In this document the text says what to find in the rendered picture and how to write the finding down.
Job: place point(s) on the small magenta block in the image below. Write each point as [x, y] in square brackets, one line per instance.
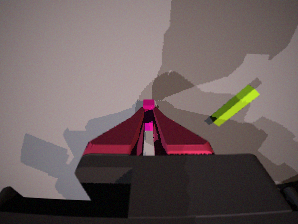
[148, 126]
[148, 106]

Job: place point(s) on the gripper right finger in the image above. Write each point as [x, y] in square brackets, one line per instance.
[176, 139]

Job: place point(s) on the lime green rod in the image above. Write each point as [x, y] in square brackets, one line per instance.
[240, 100]

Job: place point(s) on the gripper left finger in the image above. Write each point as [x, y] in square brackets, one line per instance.
[121, 139]

